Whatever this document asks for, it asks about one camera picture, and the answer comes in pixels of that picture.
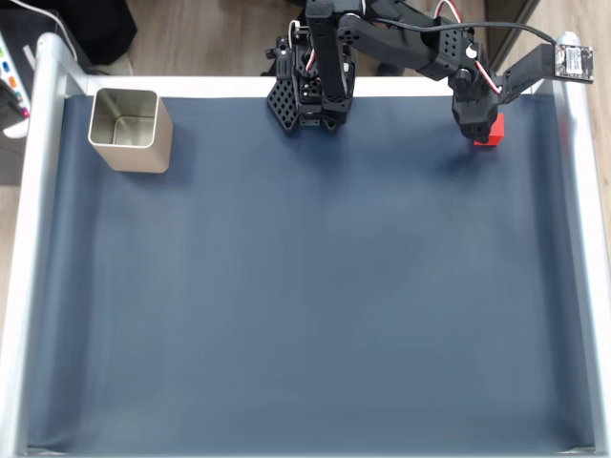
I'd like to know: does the dark cabinet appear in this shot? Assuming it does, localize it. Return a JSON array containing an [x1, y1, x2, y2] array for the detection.
[[486, 0, 544, 73]]

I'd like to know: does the red white gripper motor cable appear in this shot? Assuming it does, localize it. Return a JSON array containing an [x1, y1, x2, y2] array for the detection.
[[474, 59, 505, 95]]

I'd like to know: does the white metal table frame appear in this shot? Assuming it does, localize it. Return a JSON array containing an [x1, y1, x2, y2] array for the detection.
[[0, 28, 611, 458]]

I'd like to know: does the square metal container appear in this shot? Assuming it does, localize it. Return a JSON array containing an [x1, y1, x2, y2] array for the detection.
[[87, 88, 174, 175]]

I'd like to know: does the white power strip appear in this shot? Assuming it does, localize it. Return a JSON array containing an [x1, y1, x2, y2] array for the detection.
[[0, 32, 33, 139]]

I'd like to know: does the camera board with black bracket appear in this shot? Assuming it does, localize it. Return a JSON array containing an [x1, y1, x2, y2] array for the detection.
[[495, 41, 597, 105]]

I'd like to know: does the white power cable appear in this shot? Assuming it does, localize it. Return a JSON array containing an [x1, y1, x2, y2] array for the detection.
[[9, 0, 78, 63]]

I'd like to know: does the dark blue table mat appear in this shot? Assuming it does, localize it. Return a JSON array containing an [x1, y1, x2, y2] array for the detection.
[[26, 93, 598, 454]]

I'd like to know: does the red white arm servo cable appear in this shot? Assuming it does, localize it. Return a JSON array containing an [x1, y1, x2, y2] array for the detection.
[[434, 0, 465, 23]]

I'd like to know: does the black camera cable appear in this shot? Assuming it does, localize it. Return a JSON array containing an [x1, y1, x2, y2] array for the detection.
[[362, 12, 559, 48]]

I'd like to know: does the red cube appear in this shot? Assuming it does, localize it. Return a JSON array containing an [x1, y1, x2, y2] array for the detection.
[[473, 113, 506, 148]]

